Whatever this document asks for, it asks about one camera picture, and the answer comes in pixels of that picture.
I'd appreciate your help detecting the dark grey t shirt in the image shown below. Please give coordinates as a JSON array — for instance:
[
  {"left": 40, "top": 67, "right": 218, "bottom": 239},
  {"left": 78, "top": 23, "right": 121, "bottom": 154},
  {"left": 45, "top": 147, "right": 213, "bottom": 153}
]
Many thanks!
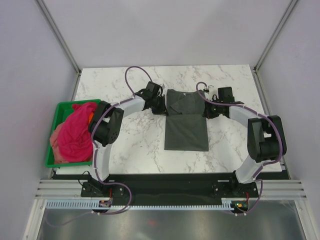
[{"left": 164, "top": 89, "right": 209, "bottom": 152}]

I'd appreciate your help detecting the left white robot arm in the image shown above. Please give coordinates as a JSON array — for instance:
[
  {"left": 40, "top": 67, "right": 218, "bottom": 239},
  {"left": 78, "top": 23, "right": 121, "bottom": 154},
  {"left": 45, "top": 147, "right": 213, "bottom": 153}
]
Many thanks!
[{"left": 88, "top": 95, "right": 168, "bottom": 197}]

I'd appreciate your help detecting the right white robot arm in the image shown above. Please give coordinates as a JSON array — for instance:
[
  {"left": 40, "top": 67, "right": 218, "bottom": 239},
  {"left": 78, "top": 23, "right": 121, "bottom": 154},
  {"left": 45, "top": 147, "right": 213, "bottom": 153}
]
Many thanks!
[{"left": 204, "top": 100, "right": 287, "bottom": 197}]

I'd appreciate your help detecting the green plastic bin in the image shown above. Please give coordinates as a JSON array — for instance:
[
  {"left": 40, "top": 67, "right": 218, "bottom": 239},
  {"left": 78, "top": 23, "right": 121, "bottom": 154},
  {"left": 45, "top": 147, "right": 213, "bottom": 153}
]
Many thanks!
[{"left": 44, "top": 99, "right": 103, "bottom": 169}]

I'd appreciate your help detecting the pink t shirt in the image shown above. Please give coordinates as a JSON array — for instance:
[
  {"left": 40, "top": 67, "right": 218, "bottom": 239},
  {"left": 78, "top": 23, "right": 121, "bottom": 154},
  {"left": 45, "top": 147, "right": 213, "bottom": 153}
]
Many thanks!
[{"left": 49, "top": 101, "right": 98, "bottom": 165}]

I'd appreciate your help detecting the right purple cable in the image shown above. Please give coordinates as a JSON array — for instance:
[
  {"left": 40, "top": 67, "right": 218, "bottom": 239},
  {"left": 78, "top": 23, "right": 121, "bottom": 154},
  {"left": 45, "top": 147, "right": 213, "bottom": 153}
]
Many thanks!
[{"left": 195, "top": 81, "right": 287, "bottom": 218}]

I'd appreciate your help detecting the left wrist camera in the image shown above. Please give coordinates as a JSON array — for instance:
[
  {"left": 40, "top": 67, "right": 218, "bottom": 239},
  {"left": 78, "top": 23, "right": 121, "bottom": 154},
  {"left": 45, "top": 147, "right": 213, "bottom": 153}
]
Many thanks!
[{"left": 145, "top": 81, "right": 164, "bottom": 98}]

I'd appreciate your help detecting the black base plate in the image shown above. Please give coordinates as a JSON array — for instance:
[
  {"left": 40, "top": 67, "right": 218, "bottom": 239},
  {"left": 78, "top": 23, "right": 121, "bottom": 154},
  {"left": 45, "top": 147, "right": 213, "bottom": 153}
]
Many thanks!
[{"left": 81, "top": 173, "right": 259, "bottom": 206}]

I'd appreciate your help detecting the right aluminium frame post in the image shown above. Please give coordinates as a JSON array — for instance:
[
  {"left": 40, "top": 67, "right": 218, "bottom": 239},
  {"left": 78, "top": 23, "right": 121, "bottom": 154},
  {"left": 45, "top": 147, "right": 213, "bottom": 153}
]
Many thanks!
[{"left": 252, "top": 0, "right": 300, "bottom": 74}]

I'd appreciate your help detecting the aluminium frame post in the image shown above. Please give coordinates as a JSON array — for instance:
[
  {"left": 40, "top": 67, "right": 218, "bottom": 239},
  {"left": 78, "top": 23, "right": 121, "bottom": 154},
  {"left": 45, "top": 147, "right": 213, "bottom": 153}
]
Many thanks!
[
  {"left": 34, "top": 0, "right": 82, "bottom": 75},
  {"left": 252, "top": 0, "right": 300, "bottom": 74}
]

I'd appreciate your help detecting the white slotted cable duct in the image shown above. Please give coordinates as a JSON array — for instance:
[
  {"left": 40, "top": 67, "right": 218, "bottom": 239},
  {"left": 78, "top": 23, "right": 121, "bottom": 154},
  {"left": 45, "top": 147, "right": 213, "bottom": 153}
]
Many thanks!
[{"left": 45, "top": 199, "right": 234, "bottom": 211}]

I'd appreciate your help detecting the left aluminium frame post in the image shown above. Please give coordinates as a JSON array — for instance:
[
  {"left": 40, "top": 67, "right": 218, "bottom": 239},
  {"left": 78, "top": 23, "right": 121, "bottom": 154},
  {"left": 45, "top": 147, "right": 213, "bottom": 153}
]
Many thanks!
[{"left": 34, "top": 0, "right": 82, "bottom": 75}]

